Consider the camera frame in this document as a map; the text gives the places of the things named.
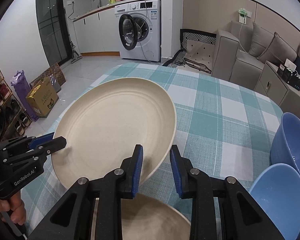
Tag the cardboard box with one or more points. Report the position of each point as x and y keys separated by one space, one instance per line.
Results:
x=42 y=97

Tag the blue bowl front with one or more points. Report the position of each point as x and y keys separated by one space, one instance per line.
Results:
x=277 y=191

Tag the grey cushion left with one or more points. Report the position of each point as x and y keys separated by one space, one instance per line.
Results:
x=260 y=40

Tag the grey cushion right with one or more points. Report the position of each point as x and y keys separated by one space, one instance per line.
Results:
x=278 y=51

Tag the purple bag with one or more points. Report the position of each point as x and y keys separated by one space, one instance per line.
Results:
x=22 y=88

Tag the grey side cabinet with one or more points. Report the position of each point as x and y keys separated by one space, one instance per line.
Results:
x=272 y=86

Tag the black organizer box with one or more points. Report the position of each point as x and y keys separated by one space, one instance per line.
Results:
x=290 y=77

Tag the grey sofa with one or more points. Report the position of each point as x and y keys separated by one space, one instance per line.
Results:
x=231 y=60

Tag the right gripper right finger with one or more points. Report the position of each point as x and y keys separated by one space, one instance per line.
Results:
x=241 y=217

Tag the grey cushion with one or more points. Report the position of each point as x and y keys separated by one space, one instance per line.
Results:
x=260 y=40
x=278 y=51

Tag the cream plate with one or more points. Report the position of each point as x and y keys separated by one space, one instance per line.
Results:
x=145 y=217
x=103 y=126

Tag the green checked tablecloth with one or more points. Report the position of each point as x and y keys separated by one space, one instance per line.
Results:
x=224 y=129

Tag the white base cabinets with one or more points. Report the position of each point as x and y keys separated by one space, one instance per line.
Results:
x=98 y=32

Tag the person left hand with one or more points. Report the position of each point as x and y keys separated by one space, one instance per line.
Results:
x=16 y=205

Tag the white washing machine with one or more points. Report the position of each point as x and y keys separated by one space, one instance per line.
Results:
x=139 y=25

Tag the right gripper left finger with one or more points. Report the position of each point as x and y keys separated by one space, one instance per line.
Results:
x=93 y=207

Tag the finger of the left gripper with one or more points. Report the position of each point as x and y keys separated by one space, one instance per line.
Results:
x=47 y=148
x=41 y=139

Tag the patterned floor mat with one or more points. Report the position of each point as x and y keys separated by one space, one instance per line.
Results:
x=196 y=51

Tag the blue bowl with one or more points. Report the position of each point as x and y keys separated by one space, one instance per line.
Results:
x=277 y=191
x=285 y=147

